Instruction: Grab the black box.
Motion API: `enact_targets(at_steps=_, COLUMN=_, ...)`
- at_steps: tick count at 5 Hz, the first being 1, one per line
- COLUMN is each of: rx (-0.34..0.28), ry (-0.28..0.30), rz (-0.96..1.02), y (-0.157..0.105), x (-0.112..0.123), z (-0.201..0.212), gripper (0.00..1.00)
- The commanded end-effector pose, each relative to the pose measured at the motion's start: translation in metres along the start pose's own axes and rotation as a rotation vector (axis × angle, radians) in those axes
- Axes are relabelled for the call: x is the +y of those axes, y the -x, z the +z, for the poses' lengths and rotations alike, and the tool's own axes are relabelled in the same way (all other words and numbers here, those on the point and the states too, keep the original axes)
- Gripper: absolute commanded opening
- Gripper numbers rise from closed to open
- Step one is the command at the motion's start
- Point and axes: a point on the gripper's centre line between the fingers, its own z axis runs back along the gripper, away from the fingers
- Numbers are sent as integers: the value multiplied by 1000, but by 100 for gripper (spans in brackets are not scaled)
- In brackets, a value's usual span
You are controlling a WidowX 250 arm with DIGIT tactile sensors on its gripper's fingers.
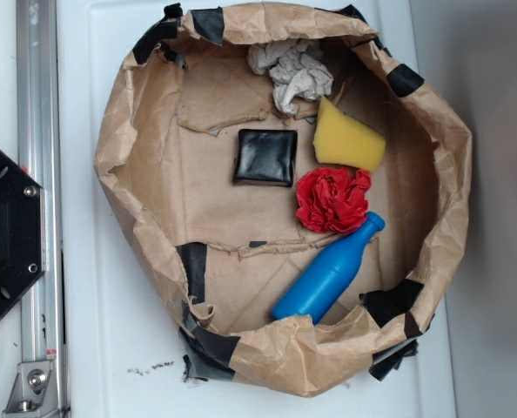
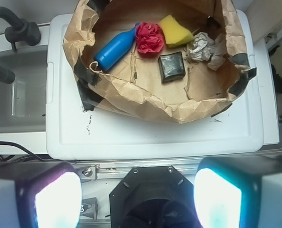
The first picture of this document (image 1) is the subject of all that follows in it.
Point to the black taped box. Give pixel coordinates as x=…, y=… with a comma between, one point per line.
x=265, y=157

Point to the brown paper bin with tape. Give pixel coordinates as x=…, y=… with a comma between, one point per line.
x=221, y=255

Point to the red crumpled paper ball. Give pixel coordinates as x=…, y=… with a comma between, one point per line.
x=333, y=200

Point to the blue plastic bottle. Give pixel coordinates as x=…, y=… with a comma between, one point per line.
x=319, y=286

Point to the yellow sponge piece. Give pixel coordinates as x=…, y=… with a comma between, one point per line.
x=343, y=140

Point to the white crumpled paper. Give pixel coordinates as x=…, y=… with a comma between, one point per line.
x=295, y=69

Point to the black octagonal mounting plate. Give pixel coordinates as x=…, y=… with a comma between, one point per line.
x=21, y=233

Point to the aluminium frame rail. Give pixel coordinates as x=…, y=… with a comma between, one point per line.
x=42, y=308

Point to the metal corner bracket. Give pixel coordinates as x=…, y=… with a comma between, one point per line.
x=34, y=392

